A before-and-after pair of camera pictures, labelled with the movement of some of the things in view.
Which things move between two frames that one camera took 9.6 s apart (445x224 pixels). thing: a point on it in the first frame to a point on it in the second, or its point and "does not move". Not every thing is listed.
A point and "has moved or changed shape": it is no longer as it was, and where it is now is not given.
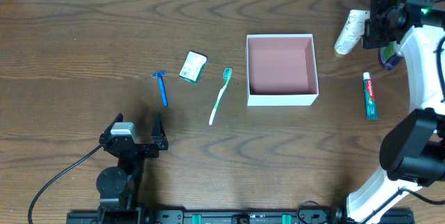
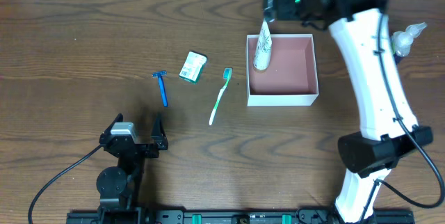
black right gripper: x=373 y=32 to x=272 y=5
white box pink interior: x=281 y=69 does not move
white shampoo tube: x=352 y=31 has moved or changed shape
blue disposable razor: x=161 y=86 does not move
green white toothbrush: x=227 y=75 does not move
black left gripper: x=138 y=147 does not move
